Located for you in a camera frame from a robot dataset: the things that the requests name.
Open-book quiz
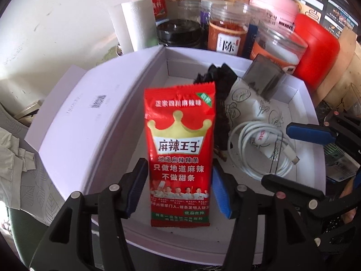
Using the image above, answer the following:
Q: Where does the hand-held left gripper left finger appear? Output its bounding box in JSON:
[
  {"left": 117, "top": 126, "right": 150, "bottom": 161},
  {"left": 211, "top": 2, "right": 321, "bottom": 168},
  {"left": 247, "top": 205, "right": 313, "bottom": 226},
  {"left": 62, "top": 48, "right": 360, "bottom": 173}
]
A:
[{"left": 28, "top": 158, "right": 149, "bottom": 271}]

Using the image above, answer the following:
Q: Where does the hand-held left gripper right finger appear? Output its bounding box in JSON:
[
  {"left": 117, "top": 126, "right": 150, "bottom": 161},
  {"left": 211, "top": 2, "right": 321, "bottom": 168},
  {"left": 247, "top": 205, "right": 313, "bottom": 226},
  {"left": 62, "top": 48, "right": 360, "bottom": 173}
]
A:
[{"left": 211, "top": 160, "right": 329, "bottom": 271}]

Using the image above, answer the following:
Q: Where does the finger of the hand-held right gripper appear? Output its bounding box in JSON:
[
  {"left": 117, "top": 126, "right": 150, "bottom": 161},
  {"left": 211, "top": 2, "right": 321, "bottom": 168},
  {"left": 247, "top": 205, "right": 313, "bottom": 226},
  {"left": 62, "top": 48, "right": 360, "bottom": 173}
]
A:
[
  {"left": 286, "top": 109, "right": 361, "bottom": 148},
  {"left": 261, "top": 174, "right": 325, "bottom": 205}
]

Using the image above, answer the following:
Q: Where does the white cable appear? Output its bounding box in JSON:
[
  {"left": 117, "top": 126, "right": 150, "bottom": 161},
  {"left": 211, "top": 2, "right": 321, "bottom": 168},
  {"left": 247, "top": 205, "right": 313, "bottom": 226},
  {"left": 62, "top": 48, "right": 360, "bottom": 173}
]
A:
[{"left": 228, "top": 121, "right": 301, "bottom": 180}]

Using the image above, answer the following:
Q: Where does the red spicy snack packet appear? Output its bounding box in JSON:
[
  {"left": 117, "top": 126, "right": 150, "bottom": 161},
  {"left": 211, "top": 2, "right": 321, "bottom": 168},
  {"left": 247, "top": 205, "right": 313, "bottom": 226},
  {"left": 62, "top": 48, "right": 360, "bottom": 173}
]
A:
[{"left": 144, "top": 81, "right": 217, "bottom": 228}]

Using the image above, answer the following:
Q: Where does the white gift box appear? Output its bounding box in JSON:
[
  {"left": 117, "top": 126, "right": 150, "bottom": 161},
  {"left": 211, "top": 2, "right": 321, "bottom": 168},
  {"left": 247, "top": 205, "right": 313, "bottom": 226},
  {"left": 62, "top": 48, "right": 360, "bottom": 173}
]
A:
[{"left": 24, "top": 46, "right": 327, "bottom": 266}]

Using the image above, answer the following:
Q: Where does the white green medicine box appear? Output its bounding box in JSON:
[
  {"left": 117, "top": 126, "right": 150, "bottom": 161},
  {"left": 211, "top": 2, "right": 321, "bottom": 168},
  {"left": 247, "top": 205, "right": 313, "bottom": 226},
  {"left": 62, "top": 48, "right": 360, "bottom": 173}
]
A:
[{"left": 326, "top": 144, "right": 354, "bottom": 182}]

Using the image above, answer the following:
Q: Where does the white leaf-print packet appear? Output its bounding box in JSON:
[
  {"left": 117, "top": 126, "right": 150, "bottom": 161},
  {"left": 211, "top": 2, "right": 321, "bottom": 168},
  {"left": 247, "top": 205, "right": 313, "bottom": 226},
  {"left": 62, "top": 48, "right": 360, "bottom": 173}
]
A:
[{"left": 226, "top": 77, "right": 291, "bottom": 173}]

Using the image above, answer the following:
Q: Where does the kraft paper bag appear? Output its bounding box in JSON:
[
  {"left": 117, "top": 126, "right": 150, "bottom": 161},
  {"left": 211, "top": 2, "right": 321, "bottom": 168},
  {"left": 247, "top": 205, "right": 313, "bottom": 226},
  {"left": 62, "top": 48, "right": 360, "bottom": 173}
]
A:
[{"left": 315, "top": 28, "right": 361, "bottom": 108}]

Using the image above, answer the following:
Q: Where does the dark translucent packet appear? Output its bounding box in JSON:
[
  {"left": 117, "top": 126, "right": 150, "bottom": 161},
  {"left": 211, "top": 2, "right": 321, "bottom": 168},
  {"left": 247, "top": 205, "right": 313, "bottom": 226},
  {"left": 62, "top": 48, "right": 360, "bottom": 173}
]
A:
[{"left": 243, "top": 54, "right": 286, "bottom": 100}]

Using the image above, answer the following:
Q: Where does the red plastic canister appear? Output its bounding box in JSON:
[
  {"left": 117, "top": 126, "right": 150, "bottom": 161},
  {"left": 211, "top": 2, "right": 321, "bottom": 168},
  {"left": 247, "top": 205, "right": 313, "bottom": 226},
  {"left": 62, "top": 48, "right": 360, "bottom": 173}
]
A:
[{"left": 293, "top": 14, "right": 340, "bottom": 92}]

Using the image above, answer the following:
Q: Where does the orange-label clear jar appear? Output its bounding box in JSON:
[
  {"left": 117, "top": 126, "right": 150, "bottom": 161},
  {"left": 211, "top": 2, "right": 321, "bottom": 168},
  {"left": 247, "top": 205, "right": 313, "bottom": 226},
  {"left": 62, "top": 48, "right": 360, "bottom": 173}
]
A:
[{"left": 250, "top": 21, "right": 308, "bottom": 74}]

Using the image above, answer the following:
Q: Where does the black snack packet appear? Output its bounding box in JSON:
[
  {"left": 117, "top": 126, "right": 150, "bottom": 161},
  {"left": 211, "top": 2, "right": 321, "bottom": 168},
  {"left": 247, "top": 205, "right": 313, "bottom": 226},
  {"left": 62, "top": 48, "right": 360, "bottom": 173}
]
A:
[{"left": 193, "top": 63, "right": 238, "bottom": 162}]

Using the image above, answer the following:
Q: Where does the grey patterned chair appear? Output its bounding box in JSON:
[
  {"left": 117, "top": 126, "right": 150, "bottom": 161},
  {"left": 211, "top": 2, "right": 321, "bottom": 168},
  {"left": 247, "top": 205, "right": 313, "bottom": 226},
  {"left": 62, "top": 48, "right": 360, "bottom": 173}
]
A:
[{"left": 0, "top": 102, "right": 71, "bottom": 233}]

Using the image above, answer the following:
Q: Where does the white cloth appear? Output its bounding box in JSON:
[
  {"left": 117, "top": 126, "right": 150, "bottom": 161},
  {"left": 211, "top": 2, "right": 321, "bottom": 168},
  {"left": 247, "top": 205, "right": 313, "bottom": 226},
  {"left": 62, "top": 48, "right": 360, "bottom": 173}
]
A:
[{"left": 0, "top": 127, "right": 36, "bottom": 208}]

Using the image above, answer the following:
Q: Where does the clear jar with orange powder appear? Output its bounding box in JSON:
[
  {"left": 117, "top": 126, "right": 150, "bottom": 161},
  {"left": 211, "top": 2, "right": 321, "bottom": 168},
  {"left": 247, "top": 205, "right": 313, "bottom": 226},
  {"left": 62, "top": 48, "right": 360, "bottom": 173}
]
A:
[{"left": 208, "top": 3, "right": 251, "bottom": 58}]

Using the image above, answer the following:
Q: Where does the pink plastic jar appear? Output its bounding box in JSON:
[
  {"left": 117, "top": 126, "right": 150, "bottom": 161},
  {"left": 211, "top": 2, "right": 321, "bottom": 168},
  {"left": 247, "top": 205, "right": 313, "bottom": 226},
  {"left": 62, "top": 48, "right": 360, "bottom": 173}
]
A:
[{"left": 250, "top": 0, "right": 299, "bottom": 33}]

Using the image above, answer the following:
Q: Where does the black oatmeal pouch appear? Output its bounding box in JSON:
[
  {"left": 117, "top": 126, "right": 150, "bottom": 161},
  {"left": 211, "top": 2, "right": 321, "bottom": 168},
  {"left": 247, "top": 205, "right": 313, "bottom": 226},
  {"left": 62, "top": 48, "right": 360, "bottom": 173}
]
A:
[{"left": 288, "top": 0, "right": 361, "bottom": 38}]

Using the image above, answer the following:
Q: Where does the black-lid dark jar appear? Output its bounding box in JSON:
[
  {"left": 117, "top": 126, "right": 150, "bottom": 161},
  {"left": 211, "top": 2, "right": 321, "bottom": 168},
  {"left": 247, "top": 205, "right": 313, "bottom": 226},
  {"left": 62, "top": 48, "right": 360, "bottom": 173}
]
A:
[{"left": 156, "top": 19, "right": 202, "bottom": 48}]

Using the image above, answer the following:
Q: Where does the white-lid clear jar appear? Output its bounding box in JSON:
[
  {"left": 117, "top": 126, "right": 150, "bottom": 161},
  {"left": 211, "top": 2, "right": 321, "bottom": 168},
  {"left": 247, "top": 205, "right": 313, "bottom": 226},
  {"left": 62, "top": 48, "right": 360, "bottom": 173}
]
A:
[{"left": 200, "top": 0, "right": 216, "bottom": 31}]

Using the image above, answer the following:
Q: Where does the white paper roll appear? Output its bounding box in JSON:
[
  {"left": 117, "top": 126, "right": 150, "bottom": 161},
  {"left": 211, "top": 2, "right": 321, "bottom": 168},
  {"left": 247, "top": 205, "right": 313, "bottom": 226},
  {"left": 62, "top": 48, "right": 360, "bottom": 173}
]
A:
[{"left": 121, "top": 0, "right": 160, "bottom": 52}]

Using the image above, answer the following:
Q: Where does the small clear jar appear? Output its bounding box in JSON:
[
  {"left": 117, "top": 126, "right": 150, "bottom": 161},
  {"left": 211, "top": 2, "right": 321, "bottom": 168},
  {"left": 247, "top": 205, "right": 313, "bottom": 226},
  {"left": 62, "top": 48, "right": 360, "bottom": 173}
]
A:
[{"left": 176, "top": 0, "right": 202, "bottom": 21}]

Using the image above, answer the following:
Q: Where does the wooden picture frame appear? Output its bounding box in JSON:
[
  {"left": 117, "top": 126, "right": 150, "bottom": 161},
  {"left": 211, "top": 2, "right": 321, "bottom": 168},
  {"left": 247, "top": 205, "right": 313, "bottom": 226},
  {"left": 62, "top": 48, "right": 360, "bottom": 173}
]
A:
[{"left": 14, "top": 99, "right": 43, "bottom": 119}]

